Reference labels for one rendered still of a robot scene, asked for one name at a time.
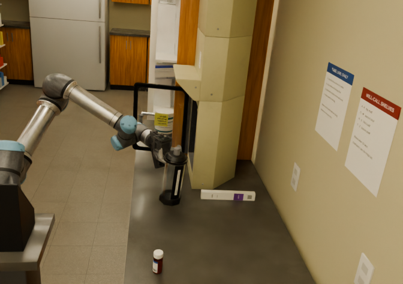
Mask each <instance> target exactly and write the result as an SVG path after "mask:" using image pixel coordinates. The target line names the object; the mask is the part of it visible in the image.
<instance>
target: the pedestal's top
mask: <svg viewBox="0 0 403 284"><path fill-rule="evenodd" d="M54 222H55V214H54V213H35V225H34V227H33V229H32V232H31V234H30V237H29V239H28V242H27V244H26V246H25V249H24V251H23V252H0V271H37V270H38V268H39V266H40V262H41V259H42V257H43V254H44V251H45V248H46V245H47V242H48V240H49V237H50V233H51V231H52V228H53V225H54Z"/></svg>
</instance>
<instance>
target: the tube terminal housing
mask: <svg viewBox="0 0 403 284"><path fill-rule="evenodd" d="M251 43H252V35H250V36H243V37H232V38H225V37H209V36H205V35H204V34H203V33H202V32H201V30H200V29H199V28H197V42H196V57H195V64H194V66H195V68H196V70H197V73H198V75H199V78H200V80H201V85H200V99H199V101H196V102H197V106H198V112H197V125H196V146H195V148H194V160H193V172H192V170H191V165H190V158H189V155H188V154H187V157H188V163H187V165H188V172H189V176H190V182H191V188H192V189H214V188H216V187H218V186H220V185H222V184H223V183H225V182H227V181H228V180H230V179H232V178H234V173H235V168H236V159H237V151H238V145H239V136H240V127H241V122H242V113H243V104H244V99H245V90H246V81H247V75H248V66H249V57H250V52H251ZM200 51H201V63H200V69H199V57H200Z"/></svg>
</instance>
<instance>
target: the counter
mask: <svg viewBox="0 0 403 284"><path fill-rule="evenodd" d="M163 173H164V167H161V168H158V169H155V167H154V161H153V158H152V152H151V151H143V150H136V156H135V164H134V176H133V188H132V195H131V207H130V219H129V227H128V239H127V251H126V258H125V271H124V283H123V284H315V282H314V279H313V278H312V276H311V274H310V272H309V270H308V268H307V266H306V265H305V263H304V261H303V259H302V257H301V255H300V253H299V251H298V249H297V247H296V245H295V243H294V241H293V239H292V237H291V236H290V234H289V232H288V230H287V228H286V226H285V224H284V222H283V221H282V218H281V216H280V215H279V212H278V210H277V209H276V207H275V205H274V203H273V201H272V199H271V197H270V195H269V194H268V192H267V190H266V188H265V186H264V184H263V182H262V180H261V178H260V176H259V174H258V172H257V170H256V168H255V167H254V165H253V163H252V161H251V160H236V168H235V173H234V178H232V179H230V180H228V181H227V182H225V183H223V184H222V185H220V186H218V187H216V188H214V189H192V188H191V182H190V176H189V172H188V165H187V164H185V172H184V178H183V183H182V190H181V195H182V196H181V201H180V203H179V204H178V205H174V206H169V205H164V204H163V203H162V202H161V201H160V200H159V197H160V193H161V187H162V181H163ZM201 190H233V191H250V192H255V201H236V200H218V199H201V197H200V196H201ZM158 249H160V250H162V251H163V270H162V273H160V274H154V273H153V259H154V251H155V250H158Z"/></svg>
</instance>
